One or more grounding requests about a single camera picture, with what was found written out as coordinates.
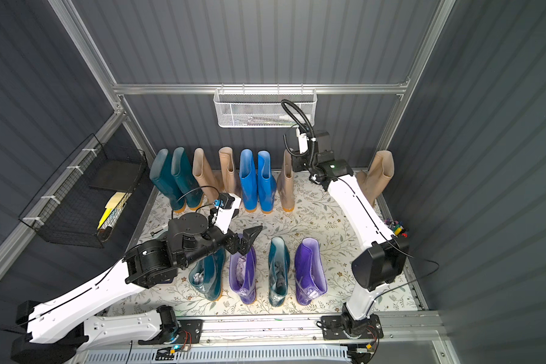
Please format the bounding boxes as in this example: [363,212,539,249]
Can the small pale green device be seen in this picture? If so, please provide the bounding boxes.
[149,224,168,239]

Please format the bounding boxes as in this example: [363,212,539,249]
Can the dark green front boot right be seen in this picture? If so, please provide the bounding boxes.
[268,237,291,307]

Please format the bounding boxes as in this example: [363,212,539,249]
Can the blue rain boot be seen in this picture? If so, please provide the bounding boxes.
[239,149,258,212]
[257,150,276,213]

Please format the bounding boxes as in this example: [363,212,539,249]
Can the purple boot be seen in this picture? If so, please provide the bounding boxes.
[294,238,328,306]
[229,247,256,305]

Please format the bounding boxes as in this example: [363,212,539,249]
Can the beige rain boot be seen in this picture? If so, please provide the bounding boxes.
[277,151,295,212]
[356,150,394,205]
[218,147,240,196]
[192,148,223,203]

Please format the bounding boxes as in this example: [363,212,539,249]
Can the black corrugated cable hose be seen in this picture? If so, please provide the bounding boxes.
[281,99,317,165]

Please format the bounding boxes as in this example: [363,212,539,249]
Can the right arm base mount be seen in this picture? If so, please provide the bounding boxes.
[316,312,384,341]

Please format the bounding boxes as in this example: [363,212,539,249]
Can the dark green boot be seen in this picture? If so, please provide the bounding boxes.
[171,147,204,210]
[268,237,291,307]
[188,247,226,301]
[150,149,185,212]

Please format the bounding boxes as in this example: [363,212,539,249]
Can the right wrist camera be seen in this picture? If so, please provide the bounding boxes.
[296,129,334,157]

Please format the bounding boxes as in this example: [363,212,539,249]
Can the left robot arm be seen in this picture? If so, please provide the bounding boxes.
[11,209,262,363]

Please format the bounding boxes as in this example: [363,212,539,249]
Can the dark green front boot left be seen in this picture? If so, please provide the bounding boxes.
[188,247,226,301]

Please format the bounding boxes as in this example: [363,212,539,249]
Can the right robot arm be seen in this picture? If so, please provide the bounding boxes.
[292,150,409,326]

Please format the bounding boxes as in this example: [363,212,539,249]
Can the pink pen cup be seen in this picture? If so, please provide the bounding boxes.
[385,218,408,238]

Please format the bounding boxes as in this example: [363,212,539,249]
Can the black wire side basket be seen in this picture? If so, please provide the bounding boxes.
[18,134,147,249]

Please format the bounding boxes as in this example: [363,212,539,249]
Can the blue rain boot back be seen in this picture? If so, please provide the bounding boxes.
[257,150,276,213]

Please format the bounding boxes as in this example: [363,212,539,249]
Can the blue rain boot front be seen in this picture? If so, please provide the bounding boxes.
[239,149,258,212]

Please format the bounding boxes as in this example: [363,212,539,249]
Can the white wire wall basket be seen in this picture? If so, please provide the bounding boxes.
[213,87,318,128]

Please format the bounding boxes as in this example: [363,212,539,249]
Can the yellow sticky notes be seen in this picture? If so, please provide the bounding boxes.
[97,192,131,230]

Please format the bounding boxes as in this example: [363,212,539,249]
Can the dark green boot far left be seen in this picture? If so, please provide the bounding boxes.
[150,149,185,212]

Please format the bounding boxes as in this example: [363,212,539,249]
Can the dark green boot back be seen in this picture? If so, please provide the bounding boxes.
[171,147,204,210]

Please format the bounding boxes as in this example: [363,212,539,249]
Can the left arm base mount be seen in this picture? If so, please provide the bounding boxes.
[138,319,204,346]

